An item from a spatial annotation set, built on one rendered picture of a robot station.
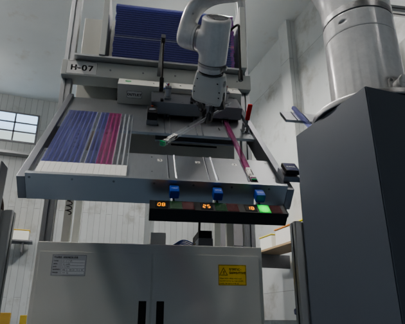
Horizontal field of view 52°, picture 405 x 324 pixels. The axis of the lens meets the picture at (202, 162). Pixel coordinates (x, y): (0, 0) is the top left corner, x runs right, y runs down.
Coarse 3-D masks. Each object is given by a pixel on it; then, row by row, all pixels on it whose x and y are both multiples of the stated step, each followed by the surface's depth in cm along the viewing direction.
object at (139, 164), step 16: (144, 160) 119; (160, 160) 120; (176, 160) 121; (192, 160) 123; (208, 160) 124; (224, 160) 125; (144, 176) 110; (160, 176) 111; (176, 176) 111; (192, 176) 113; (208, 176) 113; (224, 176) 115; (240, 176) 117; (256, 176) 118; (272, 176) 119
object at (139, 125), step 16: (112, 112) 153; (128, 112) 155; (144, 112) 157; (144, 128) 142; (160, 128) 144; (176, 128) 146; (208, 128) 150; (224, 128) 151; (240, 128) 154; (208, 144) 148; (224, 144) 149
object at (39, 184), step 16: (32, 176) 100; (48, 176) 101; (64, 176) 101; (80, 176) 102; (96, 176) 102; (112, 176) 103; (128, 176) 104; (32, 192) 102; (48, 192) 103; (64, 192) 103; (80, 192) 104; (96, 192) 104; (112, 192) 105; (128, 192) 105; (144, 192) 106; (160, 192) 106; (192, 192) 107; (208, 192) 108; (224, 192) 108; (240, 192) 109; (272, 192) 110
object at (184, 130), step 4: (228, 104) 150; (216, 112) 140; (204, 116) 133; (196, 120) 129; (200, 120) 129; (204, 120) 132; (192, 124) 125; (196, 124) 127; (184, 128) 121; (188, 128) 122; (192, 128) 125; (176, 132) 117; (180, 132) 117; (184, 132) 120; (164, 140) 111; (160, 144) 110; (164, 144) 109
